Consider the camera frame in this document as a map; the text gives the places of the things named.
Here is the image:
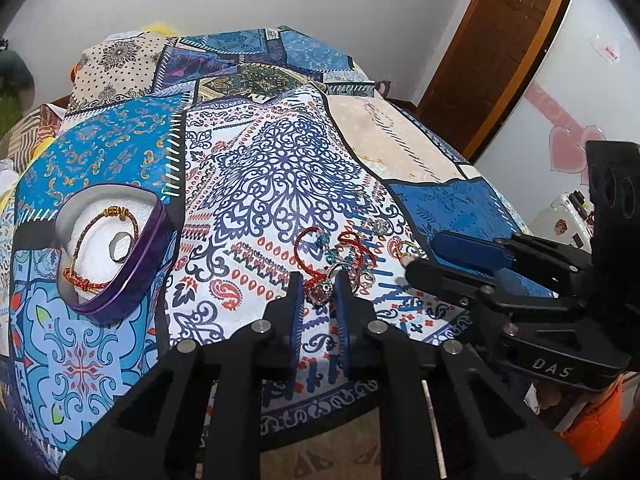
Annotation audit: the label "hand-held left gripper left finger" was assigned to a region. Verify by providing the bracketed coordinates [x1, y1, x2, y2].
[59, 272, 307, 480]

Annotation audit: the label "white suitcase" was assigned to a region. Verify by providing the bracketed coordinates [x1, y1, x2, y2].
[527, 190, 597, 252]

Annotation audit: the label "white foam lining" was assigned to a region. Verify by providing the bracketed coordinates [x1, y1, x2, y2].
[59, 191, 160, 306]

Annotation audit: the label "cluster of thin rings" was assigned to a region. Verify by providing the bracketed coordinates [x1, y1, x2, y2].
[345, 260, 377, 293]

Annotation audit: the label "teal bead earrings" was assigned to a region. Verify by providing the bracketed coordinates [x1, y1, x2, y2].
[311, 236, 347, 267]

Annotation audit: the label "orange cloth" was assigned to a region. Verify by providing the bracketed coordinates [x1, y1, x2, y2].
[520, 375, 626, 453]

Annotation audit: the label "yellow cloth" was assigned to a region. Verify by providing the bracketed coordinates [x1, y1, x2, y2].
[141, 20, 180, 40]

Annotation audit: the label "blue patterned patchwork blanket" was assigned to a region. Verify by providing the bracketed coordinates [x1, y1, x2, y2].
[0, 25, 557, 476]

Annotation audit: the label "brown braided bracelet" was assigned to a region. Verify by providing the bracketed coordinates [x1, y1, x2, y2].
[72, 206, 137, 271]

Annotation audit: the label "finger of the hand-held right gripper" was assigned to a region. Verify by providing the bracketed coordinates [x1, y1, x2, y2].
[431, 231, 595, 286]
[403, 255, 632, 392]

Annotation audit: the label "red cord bracelet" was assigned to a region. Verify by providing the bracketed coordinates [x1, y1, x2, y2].
[294, 227, 372, 286]

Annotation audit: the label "purple heart-shaped tin box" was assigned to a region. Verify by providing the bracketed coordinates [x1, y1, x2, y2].
[52, 184, 180, 325]

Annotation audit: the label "red braided bracelet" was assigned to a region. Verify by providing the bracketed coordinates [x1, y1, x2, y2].
[63, 267, 108, 292]

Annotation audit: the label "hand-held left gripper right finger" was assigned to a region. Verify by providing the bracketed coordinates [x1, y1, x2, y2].
[333, 272, 585, 480]

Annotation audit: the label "pink heart wall sticker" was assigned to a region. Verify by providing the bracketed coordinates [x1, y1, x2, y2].
[547, 125, 607, 173]

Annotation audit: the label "brown wooden door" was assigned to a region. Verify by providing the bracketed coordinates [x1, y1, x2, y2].
[416, 0, 582, 162]

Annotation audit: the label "silver bead charm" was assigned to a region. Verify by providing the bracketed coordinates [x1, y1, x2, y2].
[307, 280, 335, 307]

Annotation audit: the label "silver band ring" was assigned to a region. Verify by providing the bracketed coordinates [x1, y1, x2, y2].
[108, 232, 134, 263]

